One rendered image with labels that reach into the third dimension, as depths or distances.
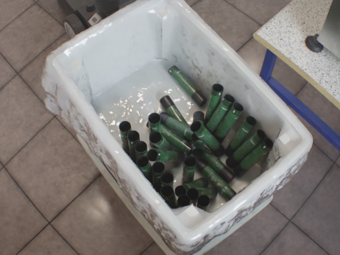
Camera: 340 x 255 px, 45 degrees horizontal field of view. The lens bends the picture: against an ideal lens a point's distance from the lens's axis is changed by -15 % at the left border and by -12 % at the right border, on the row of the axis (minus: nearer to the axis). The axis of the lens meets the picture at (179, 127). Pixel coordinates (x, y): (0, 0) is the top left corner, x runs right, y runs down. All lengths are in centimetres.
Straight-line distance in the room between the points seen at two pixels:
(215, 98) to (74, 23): 88
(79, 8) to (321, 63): 116
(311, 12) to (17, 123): 131
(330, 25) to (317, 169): 91
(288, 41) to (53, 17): 138
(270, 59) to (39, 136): 101
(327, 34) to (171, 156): 53
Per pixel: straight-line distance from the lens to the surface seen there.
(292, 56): 115
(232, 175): 125
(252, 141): 120
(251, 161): 122
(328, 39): 112
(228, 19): 217
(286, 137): 111
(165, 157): 118
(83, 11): 195
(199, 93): 135
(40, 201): 178
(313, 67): 115
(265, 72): 144
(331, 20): 107
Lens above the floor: 164
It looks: 63 degrees down
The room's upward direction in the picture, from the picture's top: 4 degrees clockwise
